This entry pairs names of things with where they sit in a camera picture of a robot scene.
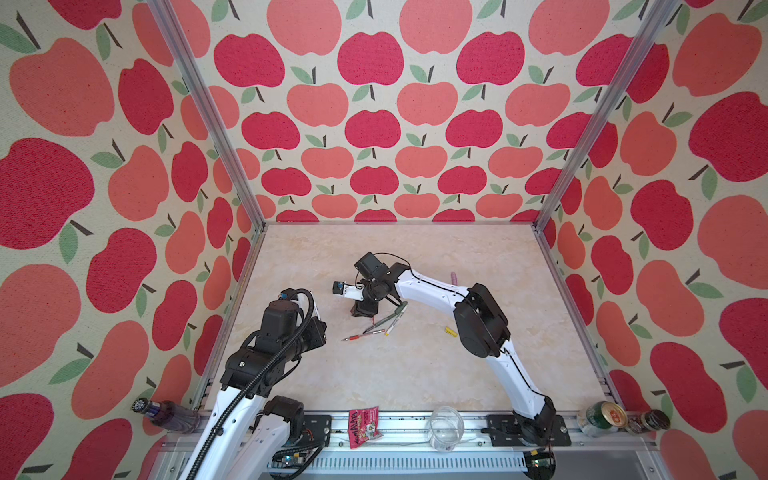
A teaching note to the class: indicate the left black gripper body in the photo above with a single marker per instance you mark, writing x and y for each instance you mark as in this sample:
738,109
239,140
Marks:
313,336

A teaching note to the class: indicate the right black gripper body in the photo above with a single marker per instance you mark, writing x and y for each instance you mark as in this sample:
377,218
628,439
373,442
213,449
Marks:
365,306

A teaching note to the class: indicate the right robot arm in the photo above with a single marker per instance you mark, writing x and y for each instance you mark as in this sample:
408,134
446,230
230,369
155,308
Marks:
481,325

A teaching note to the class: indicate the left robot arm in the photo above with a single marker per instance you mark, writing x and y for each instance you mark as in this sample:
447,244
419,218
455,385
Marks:
247,427

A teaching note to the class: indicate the green marker pen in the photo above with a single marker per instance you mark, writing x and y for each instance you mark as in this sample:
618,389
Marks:
377,324

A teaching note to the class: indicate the green pen cap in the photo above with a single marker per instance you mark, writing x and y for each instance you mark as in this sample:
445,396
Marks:
400,309

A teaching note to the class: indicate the pink snack packet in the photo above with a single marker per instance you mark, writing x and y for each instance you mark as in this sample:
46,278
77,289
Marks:
363,426

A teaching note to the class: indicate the clear plastic cup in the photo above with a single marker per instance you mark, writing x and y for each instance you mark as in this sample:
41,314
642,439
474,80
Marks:
445,429

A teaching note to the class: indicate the purple bottle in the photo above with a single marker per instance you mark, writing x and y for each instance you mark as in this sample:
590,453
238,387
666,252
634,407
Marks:
167,415

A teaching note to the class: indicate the green drink can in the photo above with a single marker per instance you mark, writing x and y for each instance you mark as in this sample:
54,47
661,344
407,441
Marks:
602,418

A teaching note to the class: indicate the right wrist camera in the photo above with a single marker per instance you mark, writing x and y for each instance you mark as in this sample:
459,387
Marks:
348,291

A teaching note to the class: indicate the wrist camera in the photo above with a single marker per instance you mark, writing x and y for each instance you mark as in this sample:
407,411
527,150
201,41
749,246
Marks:
293,294
348,291

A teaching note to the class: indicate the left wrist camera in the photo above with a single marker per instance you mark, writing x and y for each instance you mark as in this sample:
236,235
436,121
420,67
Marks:
293,294

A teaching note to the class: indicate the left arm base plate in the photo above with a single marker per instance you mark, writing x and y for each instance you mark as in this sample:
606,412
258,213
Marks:
314,432

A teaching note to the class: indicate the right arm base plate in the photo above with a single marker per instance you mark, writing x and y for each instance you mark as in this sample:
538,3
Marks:
515,431

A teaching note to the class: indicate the aluminium front rail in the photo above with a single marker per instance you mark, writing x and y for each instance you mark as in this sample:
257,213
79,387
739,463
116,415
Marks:
404,452

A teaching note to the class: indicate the left aluminium corner post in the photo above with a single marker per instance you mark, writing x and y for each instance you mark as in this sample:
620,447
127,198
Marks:
173,34

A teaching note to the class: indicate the aluminium corner post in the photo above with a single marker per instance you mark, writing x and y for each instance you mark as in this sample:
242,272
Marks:
651,26
173,34

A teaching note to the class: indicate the right aluminium corner post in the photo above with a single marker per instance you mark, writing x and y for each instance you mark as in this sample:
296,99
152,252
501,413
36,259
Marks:
651,26

